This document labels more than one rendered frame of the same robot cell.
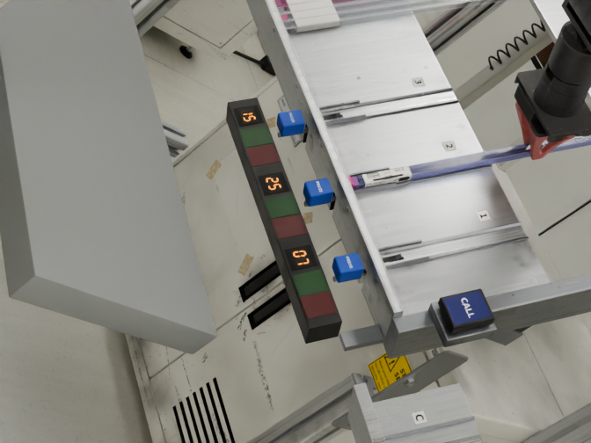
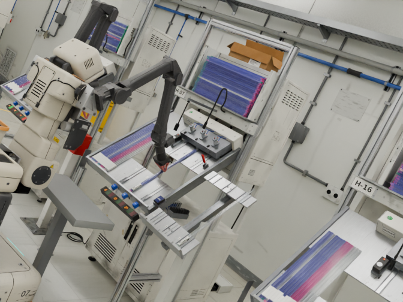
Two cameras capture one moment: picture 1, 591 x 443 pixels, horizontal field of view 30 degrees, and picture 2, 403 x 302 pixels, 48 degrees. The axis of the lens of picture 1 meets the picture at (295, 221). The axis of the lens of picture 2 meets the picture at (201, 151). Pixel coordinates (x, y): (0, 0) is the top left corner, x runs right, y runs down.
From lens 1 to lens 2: 137 cm
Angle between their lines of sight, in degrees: 18
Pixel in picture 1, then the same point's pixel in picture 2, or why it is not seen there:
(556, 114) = (162, 160)
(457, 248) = (155, 192)
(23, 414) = (85, 289)
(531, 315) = (174, 198)
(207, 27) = (93, 196)
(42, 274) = (77, 219)
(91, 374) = (98, 278)
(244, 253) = (121, 229)
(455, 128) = (147, 173)
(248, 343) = (131, 247)
